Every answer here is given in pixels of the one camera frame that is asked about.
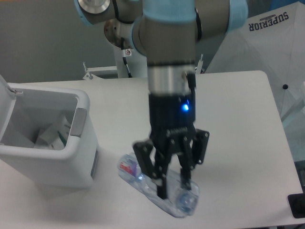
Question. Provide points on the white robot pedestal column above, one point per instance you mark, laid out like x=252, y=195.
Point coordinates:
x=129, y=62

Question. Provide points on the white metal mounting frame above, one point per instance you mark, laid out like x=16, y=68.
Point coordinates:
x=94, y=72

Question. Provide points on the white open trash can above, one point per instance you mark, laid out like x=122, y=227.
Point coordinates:
x=24, y=110

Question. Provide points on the white plastic pouch green label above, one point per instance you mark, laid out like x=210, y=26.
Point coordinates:
x=54, y=136

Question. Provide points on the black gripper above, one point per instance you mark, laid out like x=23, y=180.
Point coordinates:
x=172, y=132

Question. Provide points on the white umbrella with lettering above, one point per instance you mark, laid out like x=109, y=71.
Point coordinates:
x=273, y=42

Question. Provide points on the black device at table edge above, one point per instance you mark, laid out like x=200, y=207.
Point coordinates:
x=297, y=205

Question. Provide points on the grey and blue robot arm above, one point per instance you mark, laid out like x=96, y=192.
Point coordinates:
x=165, y=32

